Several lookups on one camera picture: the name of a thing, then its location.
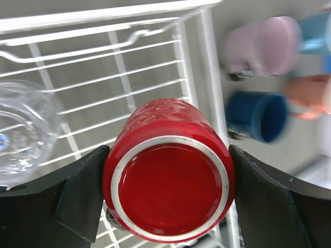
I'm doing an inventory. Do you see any lilac ceramic mug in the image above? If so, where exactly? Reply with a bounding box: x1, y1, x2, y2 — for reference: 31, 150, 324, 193
222, 15, 302, 81

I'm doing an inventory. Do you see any clear glass cup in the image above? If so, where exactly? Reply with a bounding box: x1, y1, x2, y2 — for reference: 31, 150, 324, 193
1, 80, 63, 188

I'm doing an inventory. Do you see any dark blue mug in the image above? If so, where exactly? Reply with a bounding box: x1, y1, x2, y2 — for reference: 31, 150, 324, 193
225, 91, 288, 144

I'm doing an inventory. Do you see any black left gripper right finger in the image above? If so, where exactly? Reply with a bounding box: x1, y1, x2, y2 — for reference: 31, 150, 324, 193
229, 145, 330, 247

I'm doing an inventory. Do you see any light blue floral mug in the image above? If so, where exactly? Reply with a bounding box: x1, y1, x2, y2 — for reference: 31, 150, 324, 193
298, 11, 330, 55

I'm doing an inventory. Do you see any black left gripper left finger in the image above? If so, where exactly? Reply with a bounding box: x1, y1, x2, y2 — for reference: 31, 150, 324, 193
1, 145, 110, 247

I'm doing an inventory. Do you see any terracotta pink mug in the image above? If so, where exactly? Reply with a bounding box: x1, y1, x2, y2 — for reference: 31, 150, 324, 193
284, 74, 330, 120

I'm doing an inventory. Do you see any white wire dish rack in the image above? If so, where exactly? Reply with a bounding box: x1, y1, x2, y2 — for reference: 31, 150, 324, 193
0, 0, 244, 248

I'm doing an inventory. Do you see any red ceramic mug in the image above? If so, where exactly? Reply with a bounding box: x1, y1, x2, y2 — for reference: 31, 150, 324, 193
102, 98, 235, 243

